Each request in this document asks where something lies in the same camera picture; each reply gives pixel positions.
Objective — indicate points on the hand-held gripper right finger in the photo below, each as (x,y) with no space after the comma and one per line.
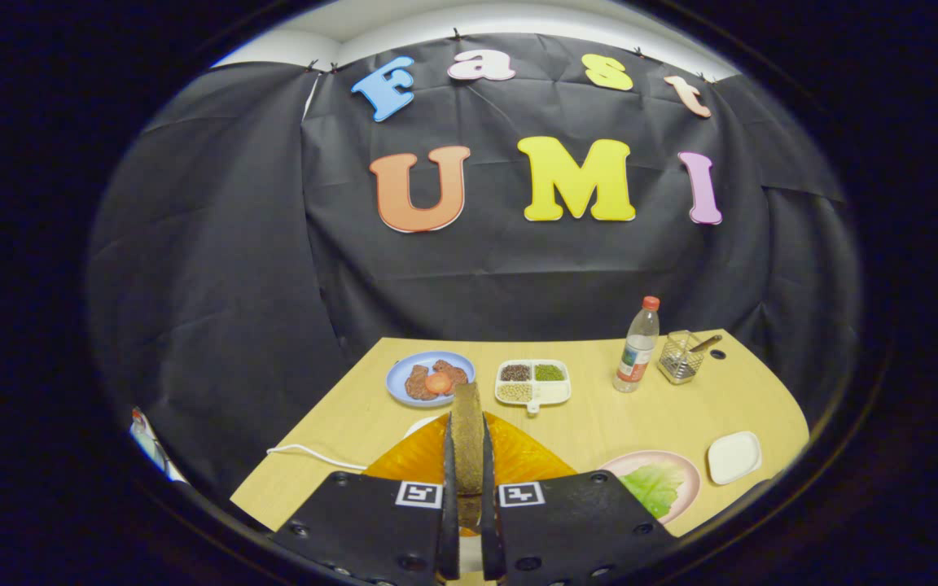
(488,521)

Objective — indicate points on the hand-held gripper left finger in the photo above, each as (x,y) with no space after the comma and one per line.
(450,521)

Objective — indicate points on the brown toast slice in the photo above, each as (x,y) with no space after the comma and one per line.
(467,439)

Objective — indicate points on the green lettuce leaf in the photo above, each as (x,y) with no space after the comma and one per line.
(652,488)

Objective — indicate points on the white toaster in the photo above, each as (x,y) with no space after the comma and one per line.
(471,557)

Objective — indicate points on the tomato slice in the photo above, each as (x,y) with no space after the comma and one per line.
(438,382)

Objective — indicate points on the brown cooked meat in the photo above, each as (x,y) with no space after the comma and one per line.
(416,384)

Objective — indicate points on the blue round plate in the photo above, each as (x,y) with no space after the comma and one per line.
(400,389)

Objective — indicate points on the white divided condiment tray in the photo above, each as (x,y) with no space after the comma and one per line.
(554,392)

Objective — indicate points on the pink round plate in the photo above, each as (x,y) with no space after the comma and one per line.
(685,480)

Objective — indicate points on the clear plastic bottle red cap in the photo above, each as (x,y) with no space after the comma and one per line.
(636,358)

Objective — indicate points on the black backdrop cloth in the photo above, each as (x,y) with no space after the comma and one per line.
(518,277)

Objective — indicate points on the clear cutlery holder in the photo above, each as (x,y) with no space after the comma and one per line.
(679,365)

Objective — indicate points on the small white square plate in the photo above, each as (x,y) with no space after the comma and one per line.
(734,457)

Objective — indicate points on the red blue white object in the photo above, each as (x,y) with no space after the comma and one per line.
(155,448)

